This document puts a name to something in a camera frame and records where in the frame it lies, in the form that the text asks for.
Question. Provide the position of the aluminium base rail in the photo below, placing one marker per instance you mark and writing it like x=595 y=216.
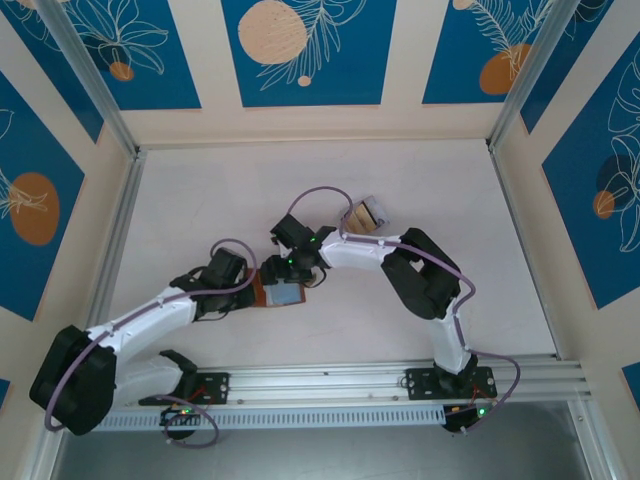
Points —
x=325 y=382

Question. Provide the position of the clear plastic card box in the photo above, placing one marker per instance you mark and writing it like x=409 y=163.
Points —
x=381 y=207

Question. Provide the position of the aluminium frame post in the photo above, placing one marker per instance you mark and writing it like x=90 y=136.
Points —
x=90 y=75
x=587 y=440
x=547 y=75
x=50 y=457

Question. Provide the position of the aluminium table side rail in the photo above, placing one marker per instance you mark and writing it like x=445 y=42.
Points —
x=120 y=225
x=525 y=250

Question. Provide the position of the gold VIP card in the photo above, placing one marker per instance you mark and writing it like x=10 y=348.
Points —
x=357 y=217
x=371 y=222

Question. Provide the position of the grey metal panel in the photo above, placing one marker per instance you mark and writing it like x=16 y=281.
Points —
x=325 y=456

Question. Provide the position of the brown leather card holder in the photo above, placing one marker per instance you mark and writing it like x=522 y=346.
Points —
x=285 y=296

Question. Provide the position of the black controller board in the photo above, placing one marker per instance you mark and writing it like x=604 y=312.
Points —
x=470 y=417
x=175 y=414

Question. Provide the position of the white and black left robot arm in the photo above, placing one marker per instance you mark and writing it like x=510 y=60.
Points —
x=145 y=320

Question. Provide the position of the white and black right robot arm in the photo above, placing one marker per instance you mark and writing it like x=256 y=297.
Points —
x=360 y=255

